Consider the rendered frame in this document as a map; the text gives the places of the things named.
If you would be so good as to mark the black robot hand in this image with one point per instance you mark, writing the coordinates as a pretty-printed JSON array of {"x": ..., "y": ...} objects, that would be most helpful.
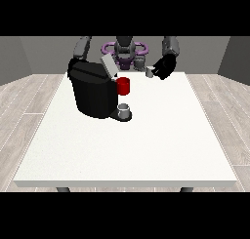
[{"x": 166, "y": 66}]

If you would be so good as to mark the small grey coffee pod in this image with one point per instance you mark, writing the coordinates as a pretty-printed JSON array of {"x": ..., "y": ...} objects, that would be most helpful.
[{"x": 149, "y": 71}]

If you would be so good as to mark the red pod holder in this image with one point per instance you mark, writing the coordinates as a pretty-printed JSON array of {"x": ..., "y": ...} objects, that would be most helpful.
[{"x": 123, "y": 85}]

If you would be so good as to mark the pale grey machine lid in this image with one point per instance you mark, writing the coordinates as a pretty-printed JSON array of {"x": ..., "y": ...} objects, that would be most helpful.
[{"x": 109, "y": 65}]

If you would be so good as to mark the black coffee machine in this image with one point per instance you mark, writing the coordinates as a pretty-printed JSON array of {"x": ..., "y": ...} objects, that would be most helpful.
[{"x": 91, "y": 90}]

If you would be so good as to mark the grey robot trunk purple rings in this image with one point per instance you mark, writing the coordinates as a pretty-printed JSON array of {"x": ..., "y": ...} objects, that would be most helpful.
[{"x": 124, "y": 51}]

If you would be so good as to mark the small grey cup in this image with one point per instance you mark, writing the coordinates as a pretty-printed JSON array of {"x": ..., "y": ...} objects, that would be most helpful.
[{"x": 124, "y": 110}]

